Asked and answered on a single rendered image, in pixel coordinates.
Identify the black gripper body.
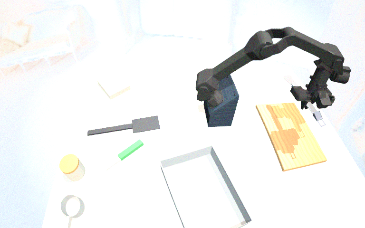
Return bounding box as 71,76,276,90
290,75,328,102

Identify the light wooden board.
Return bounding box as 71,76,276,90
255,103,327,171

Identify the white rectangular tray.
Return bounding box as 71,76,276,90
159,145,253,228

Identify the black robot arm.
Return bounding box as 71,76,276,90
195,27,351,109

